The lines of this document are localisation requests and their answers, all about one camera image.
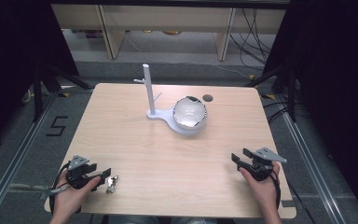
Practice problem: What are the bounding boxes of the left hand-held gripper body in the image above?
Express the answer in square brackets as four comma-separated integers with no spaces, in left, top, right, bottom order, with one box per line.
[65,154,98,191]

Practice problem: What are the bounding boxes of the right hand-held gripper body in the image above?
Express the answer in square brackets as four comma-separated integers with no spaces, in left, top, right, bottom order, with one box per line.
[238,147,288,182]

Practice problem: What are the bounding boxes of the small shiny silver object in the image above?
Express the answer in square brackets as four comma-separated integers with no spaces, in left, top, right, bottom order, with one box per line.
[105,175,120,195]

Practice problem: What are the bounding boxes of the person's left hand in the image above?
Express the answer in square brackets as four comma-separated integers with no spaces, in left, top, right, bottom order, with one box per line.
[50,169,102,219]

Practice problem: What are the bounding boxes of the person's right hand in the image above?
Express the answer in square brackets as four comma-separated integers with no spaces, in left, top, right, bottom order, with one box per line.
[239,161,282,217]

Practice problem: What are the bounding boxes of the white bowl with silver rim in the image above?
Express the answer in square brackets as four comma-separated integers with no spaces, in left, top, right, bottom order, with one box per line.
[172,95,208,132]

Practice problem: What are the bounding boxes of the black metal stand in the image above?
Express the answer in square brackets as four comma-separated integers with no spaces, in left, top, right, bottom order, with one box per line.
[245,63,299,124]
[32,60,95,123]

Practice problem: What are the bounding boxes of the light wooden shelf unit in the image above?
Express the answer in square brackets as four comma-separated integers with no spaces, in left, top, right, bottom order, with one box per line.
[50,4,287,63]

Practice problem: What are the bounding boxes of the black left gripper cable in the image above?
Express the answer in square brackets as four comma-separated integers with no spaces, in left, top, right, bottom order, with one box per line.
[48,161,72,216]

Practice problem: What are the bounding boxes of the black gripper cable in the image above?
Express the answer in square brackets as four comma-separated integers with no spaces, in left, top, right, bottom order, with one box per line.
[48,161,72,216]
[268,170,282,210]

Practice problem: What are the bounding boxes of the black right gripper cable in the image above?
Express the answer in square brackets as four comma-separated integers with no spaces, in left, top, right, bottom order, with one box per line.
[268,170,282,210]

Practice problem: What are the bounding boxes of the grey cable plug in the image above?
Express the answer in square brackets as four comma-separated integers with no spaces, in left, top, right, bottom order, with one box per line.
[44,186,71,198]

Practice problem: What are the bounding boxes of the aluminium floor rail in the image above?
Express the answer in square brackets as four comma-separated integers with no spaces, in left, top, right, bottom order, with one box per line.
[0,92,59,224]
[281,108,348,224]

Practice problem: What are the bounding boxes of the white stand with post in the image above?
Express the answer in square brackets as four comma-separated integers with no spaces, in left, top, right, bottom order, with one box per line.
[132,63,208,136]

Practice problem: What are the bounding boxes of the bundle of black cables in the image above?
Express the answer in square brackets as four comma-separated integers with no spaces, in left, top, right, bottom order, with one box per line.
[228,8,277,71]

